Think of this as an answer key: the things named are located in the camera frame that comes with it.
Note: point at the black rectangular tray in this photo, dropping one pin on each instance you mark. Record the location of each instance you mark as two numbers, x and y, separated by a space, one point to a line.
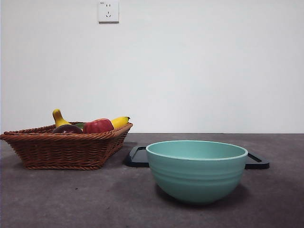
137 159

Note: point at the brown wicker basket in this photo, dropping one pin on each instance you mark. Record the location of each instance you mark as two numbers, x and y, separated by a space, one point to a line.
64 152

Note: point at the dark purple plum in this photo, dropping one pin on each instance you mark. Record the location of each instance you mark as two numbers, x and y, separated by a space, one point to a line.
66 129

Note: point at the green avocado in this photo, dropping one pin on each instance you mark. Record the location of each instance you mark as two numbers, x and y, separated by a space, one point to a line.
80 125

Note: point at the teal ceramic bowl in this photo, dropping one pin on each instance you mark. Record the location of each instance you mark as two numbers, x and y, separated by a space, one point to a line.
194 178

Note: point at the red apple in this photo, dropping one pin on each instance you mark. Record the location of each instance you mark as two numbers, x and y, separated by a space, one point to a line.
98 126

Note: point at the white wall socket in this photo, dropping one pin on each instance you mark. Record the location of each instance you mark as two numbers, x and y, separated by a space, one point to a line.
108 12

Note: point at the yellow banana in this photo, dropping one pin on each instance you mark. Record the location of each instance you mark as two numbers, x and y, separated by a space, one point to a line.
59 118

